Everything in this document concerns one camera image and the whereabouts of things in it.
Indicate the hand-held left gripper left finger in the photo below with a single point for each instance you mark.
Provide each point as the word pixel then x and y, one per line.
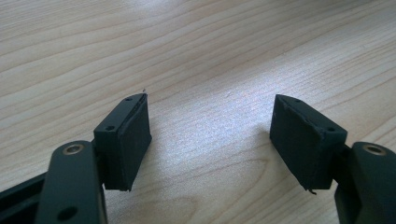
pixel 127 146

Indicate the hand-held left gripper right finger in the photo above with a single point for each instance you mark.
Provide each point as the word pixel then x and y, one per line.
pixel 303 146

